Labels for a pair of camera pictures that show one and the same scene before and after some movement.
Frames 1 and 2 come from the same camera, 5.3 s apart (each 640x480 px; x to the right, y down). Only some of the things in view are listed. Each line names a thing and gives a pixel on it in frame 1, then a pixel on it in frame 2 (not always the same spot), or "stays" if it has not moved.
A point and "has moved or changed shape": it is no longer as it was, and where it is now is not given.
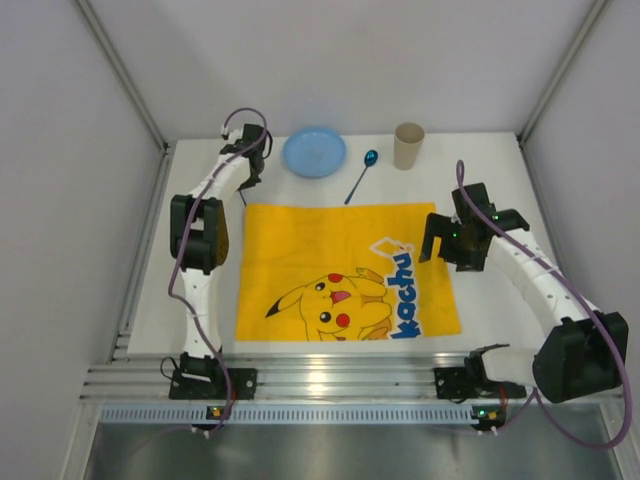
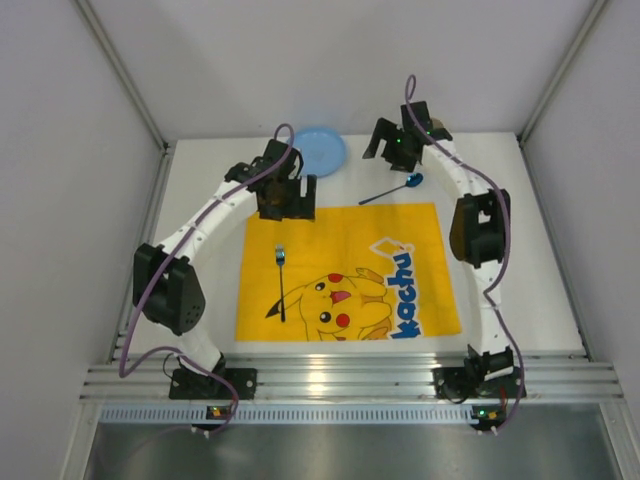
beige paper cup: [408, 138] has moved or changed shape
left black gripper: [252, 176] -> [286, 210]
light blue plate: [314, 152] stays
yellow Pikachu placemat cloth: [341, 272] stays
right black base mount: [457, 384] stays
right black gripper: [439, 232] -> [391, 147]
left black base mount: [204, 379] stays
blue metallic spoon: [370, 159] -> [413, 180]
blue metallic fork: [242, 198] has moved or changed shape
